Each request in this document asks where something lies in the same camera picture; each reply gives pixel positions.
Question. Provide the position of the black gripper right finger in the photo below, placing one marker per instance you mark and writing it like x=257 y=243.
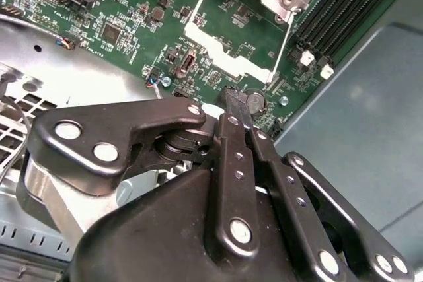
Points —
x=281 y=176

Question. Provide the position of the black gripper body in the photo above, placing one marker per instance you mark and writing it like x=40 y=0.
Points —
x=148 y=239

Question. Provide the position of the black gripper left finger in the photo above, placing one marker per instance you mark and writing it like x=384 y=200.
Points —
x=99 y=123

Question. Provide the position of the metal socket cover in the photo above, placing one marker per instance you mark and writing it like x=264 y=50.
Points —
x=200 y=37

